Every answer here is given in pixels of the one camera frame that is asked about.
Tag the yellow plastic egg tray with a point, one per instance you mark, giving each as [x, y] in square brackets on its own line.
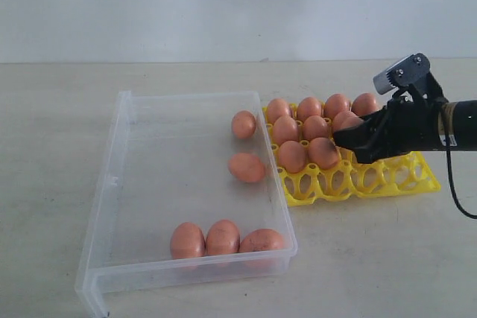
[398, 176]

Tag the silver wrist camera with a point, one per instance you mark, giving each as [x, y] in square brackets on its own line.
[404, 72]

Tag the clear plastic storage box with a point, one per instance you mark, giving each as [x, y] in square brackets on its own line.
[166, 163]

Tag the brown egg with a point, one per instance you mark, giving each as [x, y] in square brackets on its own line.
[262, 240]
[365, 104]
[335, 104]
[277, 108]
[323, 152]
[351, 122]
[314, 127]
[243, 124]
[187, 241]
[285, 128]
[223, 238]
[292, 156]
[308, 107]
[339, 119]
[246, 167]

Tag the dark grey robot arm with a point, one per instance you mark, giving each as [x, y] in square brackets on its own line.
[456, 125]

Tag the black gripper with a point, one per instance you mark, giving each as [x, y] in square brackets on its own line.
[408, 126]

